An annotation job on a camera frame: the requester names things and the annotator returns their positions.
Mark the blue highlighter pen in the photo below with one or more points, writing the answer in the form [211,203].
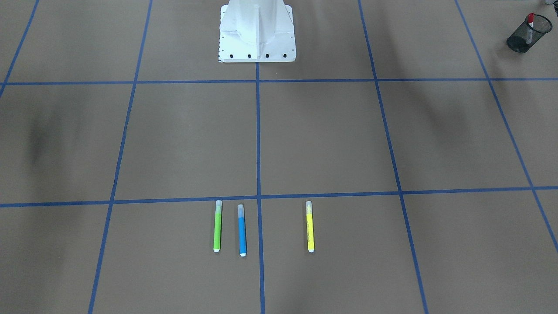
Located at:
[242,231]

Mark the red whiteboard marker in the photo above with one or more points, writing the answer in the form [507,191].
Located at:
[530,31]

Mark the yellow highlighter pen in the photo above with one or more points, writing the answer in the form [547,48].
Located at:
[309,227]

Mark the green highlighter pen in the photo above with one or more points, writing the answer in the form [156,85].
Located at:
[217,226]

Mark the black mesh pen cup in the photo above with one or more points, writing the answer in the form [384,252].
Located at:
[517,40]

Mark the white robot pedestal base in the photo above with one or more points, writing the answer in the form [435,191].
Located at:
[257,31]

